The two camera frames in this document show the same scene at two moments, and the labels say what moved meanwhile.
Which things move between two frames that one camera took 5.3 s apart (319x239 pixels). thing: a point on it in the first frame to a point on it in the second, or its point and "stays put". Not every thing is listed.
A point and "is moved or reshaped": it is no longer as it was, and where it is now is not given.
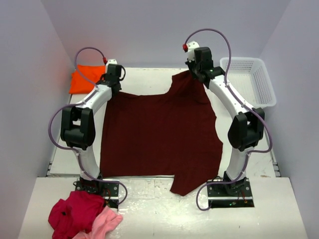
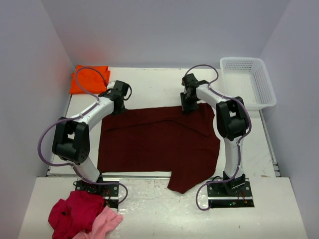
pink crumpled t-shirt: x=103 y=226 stays put
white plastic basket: x=248 y=78 stays put
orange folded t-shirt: x=79 y=84 stays put
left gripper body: x=115 y=87 to x=119 y=107
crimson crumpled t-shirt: x=75 y=215 stays put
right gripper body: x=197 y=73 to x=189 y=104
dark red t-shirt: x=172 y=134 is moved or reshaped
